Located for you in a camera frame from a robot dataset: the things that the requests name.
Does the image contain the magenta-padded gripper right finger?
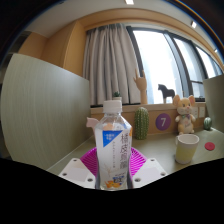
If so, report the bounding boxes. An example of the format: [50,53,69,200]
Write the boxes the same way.
[129,146,169,190]

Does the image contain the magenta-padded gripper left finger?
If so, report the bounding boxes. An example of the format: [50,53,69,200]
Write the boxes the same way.
[58,147,99,190]

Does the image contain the clear plastic drink bottle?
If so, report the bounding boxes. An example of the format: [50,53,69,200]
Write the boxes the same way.
[94,99,133,191]

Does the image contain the pale yellow cup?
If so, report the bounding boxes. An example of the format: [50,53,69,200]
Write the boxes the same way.
[174,133,201,165]

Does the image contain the tall green cactus figure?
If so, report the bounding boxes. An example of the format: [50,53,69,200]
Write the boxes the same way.
[133,106,150,141]

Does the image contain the purple round number disc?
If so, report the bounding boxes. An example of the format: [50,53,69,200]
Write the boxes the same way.
[155,112,172,132]

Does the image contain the flat round red coaster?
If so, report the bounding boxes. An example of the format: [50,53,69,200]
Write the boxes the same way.
[204,141,216,152]

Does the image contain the beige plush mouse toy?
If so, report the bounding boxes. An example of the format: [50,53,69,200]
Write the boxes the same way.
[172,94,197,136]

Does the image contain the grey-green desk partition panel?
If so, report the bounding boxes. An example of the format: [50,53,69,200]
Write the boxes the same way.
[202,73,224,126]
[0,53,93,171]

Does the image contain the round green cactus figure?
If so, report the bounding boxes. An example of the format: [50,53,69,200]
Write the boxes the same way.
[203,116,213,131]

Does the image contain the black horse figurine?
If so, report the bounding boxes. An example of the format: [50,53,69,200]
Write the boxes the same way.
[157,83,176,104]

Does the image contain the small plant in white pot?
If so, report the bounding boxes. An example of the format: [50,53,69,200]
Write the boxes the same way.
[111,91,123,103]

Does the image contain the wooden hand model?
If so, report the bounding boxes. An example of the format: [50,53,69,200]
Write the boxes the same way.
[133,68,149,105]

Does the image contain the dark-framed window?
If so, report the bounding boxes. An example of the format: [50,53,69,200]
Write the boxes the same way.
[126,25,224,105]

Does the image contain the grey window curtain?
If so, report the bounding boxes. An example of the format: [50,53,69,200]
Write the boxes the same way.
[82,23,143,106]

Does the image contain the ceiling lights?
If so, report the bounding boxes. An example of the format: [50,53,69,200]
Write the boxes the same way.
[124,0,221,54]

